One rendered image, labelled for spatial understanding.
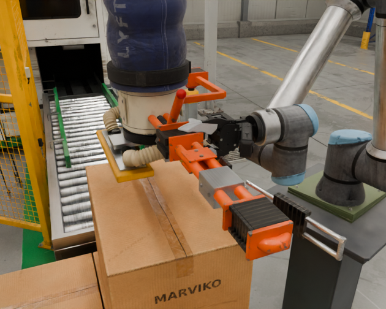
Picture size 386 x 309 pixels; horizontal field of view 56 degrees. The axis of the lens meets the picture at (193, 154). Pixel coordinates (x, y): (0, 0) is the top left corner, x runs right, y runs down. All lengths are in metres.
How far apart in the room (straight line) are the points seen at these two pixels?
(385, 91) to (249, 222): 0.82
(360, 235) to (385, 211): 0.22
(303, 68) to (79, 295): 1.09
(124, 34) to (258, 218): 0.59
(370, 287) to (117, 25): 1.99
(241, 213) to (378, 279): 1.98
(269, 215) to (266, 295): 1.65
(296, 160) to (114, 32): 0.57
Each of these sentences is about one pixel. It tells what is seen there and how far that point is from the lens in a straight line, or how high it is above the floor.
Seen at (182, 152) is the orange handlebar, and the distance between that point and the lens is 0.77.
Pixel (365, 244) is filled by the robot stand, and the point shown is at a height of 0.75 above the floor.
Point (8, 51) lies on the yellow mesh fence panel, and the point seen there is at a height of 1.25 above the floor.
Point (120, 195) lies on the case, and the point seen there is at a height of 0.94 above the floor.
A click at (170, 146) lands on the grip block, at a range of 0.81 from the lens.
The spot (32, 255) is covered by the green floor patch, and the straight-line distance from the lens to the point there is 2.60.
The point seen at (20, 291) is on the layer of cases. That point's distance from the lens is 1.57.
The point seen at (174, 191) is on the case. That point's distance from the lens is 1.22.
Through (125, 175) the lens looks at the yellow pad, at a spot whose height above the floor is 1.13.
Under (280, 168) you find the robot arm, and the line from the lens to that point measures 1.00.
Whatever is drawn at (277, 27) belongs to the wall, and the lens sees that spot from 12.01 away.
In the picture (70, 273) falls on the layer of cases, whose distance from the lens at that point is 1.57.
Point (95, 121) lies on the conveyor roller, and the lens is 3.09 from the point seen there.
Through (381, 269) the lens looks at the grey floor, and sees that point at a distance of 2.57.
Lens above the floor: 1.58
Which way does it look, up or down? 26 degrees down
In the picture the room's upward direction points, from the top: straight up
